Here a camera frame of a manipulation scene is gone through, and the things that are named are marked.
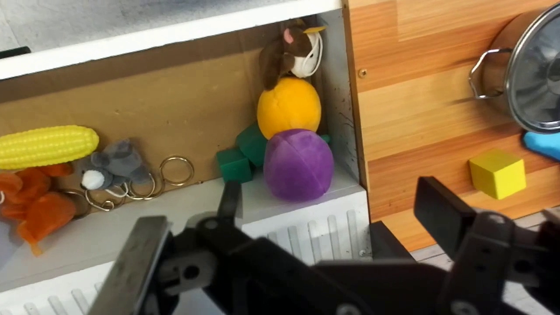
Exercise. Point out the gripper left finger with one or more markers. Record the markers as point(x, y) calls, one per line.
point(132, 269)

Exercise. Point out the small silver pot with lid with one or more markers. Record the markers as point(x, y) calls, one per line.
point(537, 71)

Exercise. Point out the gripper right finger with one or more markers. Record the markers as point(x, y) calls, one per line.
point(447, 213)

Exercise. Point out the white toy sink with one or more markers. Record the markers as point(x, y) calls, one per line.
point(304, 221)

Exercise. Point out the green foam block toy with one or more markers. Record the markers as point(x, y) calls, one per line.
point(239, 158)

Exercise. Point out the purple round plush toy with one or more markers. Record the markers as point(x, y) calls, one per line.
point(299, 165)

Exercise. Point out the grey mouse toy with rings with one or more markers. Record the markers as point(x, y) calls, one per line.
point(120, 164)

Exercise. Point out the brown mouse plush toy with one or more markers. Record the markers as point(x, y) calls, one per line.
point(290, 53)

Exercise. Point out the wooden countertop beside sink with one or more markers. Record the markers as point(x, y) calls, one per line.
point(421, 106)

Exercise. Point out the yellow round plush toy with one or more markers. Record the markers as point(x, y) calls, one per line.
point(290, 108)

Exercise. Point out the orange carrot plush toy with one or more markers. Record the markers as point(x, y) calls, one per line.
point(41, 211)

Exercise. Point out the yellow corn cob toy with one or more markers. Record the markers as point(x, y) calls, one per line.
point(47, 148)

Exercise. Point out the yellow cube block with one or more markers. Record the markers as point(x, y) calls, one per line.
point(498, 174)

